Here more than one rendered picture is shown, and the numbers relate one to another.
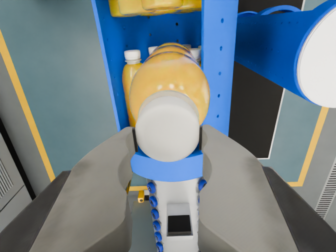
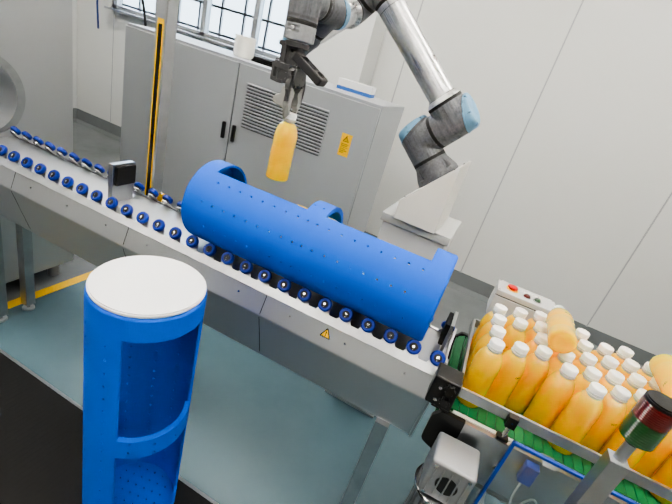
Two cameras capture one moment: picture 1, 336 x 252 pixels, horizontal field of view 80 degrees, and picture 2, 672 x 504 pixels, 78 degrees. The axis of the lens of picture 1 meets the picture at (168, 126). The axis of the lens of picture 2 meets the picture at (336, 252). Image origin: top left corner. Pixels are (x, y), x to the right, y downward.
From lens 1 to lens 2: 1.31 m
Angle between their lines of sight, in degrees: 59
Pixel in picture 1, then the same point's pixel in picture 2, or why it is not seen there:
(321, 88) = (146, 261)
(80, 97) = not seen: hidden behind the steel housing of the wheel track
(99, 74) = (245, 352)
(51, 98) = not seen: hidden behind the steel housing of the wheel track
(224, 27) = (270, 207)
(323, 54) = (176, 272)
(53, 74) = not seen: hidden behind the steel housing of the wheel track
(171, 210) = (128, 190)
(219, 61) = (257, 198)
